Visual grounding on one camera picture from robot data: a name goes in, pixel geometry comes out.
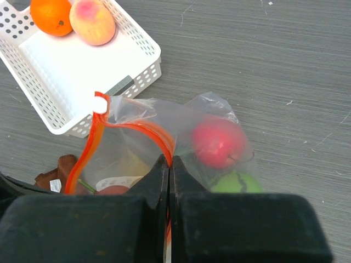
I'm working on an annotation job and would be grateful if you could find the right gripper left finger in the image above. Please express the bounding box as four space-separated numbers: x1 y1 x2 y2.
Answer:
1 156 169 262

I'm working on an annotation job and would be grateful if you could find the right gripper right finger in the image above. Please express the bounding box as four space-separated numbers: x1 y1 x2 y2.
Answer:
169 156 333 262

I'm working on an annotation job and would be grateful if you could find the clear zip top bag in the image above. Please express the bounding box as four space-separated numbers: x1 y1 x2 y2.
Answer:
64 91 260 263

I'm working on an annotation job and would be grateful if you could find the pink peach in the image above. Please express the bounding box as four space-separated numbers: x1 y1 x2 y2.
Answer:
69 0 116 46

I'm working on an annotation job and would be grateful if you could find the orange fruit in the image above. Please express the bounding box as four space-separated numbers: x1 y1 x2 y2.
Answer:
30 0 72 37

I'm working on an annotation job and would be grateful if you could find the brown cloth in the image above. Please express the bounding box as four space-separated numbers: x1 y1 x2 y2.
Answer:
35 155 87 193

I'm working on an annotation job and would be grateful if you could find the white plastic basket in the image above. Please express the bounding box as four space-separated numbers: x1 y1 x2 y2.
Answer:
1 1 161 138

